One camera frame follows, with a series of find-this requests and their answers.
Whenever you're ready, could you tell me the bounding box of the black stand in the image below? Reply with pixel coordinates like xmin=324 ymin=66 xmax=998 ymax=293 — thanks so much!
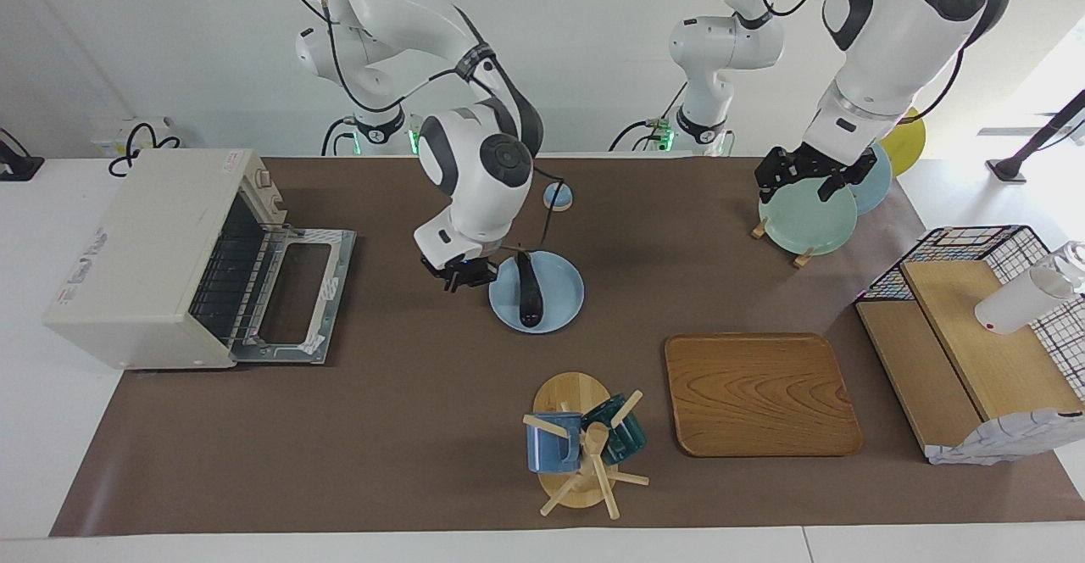
xmin=0 ymin=127 xmax=46 ymax=183
xmin=987 ymin=88 xmax=1085 ymax=185

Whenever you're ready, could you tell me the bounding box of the white cup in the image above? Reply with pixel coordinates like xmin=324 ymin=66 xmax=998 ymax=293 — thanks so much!
xmin=974 ymin=267 xmax=1080 ymax=336

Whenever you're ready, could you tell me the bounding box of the white patterned cloth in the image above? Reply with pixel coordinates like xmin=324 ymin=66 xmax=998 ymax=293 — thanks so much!
xmin=925 ymin=407 xmax=1085 ymax=466

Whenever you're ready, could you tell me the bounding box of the yellow plate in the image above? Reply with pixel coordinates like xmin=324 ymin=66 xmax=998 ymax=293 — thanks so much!
xmin=876 ymin=107 xmax=927 ymax=177

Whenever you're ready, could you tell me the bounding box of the wooden mug tree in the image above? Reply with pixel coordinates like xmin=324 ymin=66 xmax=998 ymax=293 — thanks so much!
xmin=522 ymin=371 xmax=651 ymax=521

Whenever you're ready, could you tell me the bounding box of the light blue plate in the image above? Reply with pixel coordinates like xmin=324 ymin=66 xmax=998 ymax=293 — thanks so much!
xmin=488 ymin=250 xmax=587 ymax=335

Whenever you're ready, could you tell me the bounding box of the clear glass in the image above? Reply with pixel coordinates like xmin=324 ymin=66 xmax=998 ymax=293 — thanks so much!
xmin=1036 ymin=240 xmax=1085 ymax=295

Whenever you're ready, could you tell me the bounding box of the small wooden cutting board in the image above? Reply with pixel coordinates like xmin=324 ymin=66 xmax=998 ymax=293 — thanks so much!
xmin=855 ymin=299 xmax=986 ymax=454

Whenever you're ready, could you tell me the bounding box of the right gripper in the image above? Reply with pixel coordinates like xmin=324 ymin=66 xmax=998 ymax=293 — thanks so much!
xmin=420 ymin=254 xmax=502 ymax=294

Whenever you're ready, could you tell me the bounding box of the wooden plate rack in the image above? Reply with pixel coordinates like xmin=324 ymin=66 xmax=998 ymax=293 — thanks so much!
xmin=750 ymin=216 xmax=815 ymax=270

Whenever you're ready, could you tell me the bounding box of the large wooden cutting board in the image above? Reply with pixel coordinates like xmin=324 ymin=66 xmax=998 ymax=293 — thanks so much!
xmin=899 ymin=259 xmax=1085 ymax=422

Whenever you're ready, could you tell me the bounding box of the dark purple eggplant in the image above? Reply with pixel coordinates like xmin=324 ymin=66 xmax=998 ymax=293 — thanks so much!
xmin=516 ymin=250 xmax=547 ymax=329

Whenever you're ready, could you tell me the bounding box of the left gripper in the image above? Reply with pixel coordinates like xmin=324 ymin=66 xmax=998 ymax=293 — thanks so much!
xmin=754 ymin=141 xmax=879 ymax=203

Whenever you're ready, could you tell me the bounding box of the black wire basket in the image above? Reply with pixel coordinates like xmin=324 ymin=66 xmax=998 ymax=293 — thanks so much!
xmin=854 ymin=225 xmax=1085 ymax=404

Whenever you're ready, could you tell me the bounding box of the pale blue plate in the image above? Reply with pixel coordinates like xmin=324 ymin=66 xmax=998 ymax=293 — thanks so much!
xmin=846 ymin=142 xmax=893 ymax=216

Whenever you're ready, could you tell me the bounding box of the dark teal glass mug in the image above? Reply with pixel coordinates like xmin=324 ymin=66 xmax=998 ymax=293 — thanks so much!
xmin=581 ymin=393 xmax=648 ymax=465

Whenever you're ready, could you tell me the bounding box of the white toaster oven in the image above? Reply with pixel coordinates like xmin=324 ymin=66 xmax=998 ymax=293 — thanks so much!
xmin=44 ymin=148 xmax=358 ymax=371

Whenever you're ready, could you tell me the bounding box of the mint green plate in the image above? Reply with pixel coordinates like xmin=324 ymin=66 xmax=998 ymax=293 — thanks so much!
xmin=758 ymin=171 xmax=860 ymax=257

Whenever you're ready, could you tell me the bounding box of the blue mug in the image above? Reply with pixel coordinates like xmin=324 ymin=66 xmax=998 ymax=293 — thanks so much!
xmin=526 ymin=411 xmax=585 ymax=475

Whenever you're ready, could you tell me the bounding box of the wooden tray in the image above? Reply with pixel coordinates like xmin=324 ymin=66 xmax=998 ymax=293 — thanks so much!
xmin=663 ymin=332 xmax=865 ymax=460

